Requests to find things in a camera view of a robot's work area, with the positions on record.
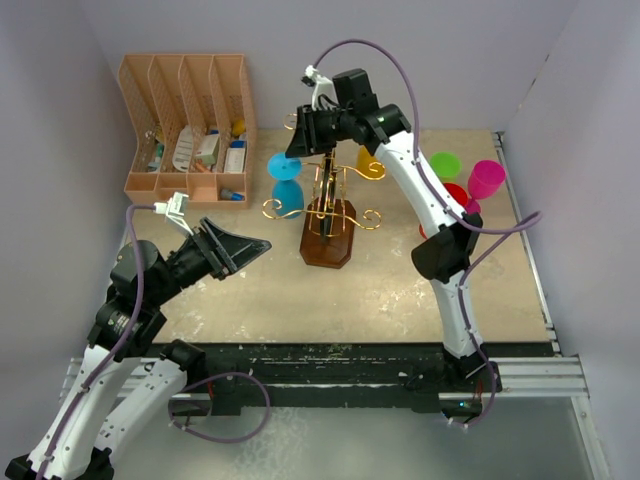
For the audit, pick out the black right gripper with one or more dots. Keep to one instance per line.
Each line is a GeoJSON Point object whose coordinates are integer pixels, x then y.
{"type": "Point", "coordinates": [303, 143]}

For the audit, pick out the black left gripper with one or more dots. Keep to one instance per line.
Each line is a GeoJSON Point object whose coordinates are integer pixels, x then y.
{"type": "Point", "coordinates": [224, 252]}

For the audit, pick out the green wine glass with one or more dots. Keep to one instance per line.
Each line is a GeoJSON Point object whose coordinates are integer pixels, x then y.
{"type": "Point", "coordinates": [446, 166]}

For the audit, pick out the red wine glass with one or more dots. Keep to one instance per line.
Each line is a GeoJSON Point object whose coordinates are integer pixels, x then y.
{"type": "Point", "coordinates": [456, 195]}

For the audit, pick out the pink wine glass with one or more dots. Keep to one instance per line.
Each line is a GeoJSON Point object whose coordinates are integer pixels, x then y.
{"type": "Point", "coordinates": [486, 178]}

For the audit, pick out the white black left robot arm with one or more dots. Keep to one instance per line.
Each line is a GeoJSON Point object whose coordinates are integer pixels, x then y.
{"type": "Point", "coordinates": [92, 429]}

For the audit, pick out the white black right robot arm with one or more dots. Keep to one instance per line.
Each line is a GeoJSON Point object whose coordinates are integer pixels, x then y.
{"type": "Point", "coordinates": [444, 257]}

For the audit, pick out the blue wine glass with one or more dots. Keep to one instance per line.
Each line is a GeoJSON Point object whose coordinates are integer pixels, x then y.
{"type": "Point", "coordinates": [287, 194]}

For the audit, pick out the yellow wine glass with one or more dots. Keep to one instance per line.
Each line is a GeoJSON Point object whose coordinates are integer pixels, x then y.
{"type": "Point", "coordinates": [368, 166]}

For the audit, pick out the gold black wine glass rack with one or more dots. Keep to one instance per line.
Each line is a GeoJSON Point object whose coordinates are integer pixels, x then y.
{"type": "Point", "coordinates": [330, 219]}

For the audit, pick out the yellow small object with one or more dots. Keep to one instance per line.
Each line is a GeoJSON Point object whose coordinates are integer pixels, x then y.
{"type": "Point", "coordinates": [239, 128]}

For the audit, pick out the grey blue cylinder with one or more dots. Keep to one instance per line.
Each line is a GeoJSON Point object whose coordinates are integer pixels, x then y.
{"type": "Point", "coordinates": [230, 195]}

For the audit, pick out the white blue box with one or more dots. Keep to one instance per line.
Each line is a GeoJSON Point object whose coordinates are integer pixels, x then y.
{"type": "Point", "coordinates": [235, 159]}

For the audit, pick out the white medicine box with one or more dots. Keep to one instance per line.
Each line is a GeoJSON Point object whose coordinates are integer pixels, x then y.
{"type": "Point", "coordinates": [207, 152]}

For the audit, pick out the peach plastic file organizer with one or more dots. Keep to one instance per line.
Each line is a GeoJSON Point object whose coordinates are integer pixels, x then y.
{"type": "Point", "coordinates": [174, 101]}

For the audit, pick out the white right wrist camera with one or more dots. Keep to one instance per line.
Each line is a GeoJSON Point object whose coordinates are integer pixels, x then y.
{"type": "Point", "coordinates": [320, 85]}

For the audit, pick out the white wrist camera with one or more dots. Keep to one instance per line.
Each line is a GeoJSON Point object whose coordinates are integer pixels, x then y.
{"type": "Point", "coordinates": [173, 210]}
{"type": "Point", "coordinates": [320, 85]}

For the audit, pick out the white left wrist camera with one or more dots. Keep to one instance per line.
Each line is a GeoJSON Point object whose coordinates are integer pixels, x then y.
{"type": "Point", "coordinates": [173, 210]}

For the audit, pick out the aluminium table frame rail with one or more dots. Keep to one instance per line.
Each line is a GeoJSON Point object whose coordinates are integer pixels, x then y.
{"type": "Point", "coordinates": [414, 376]}

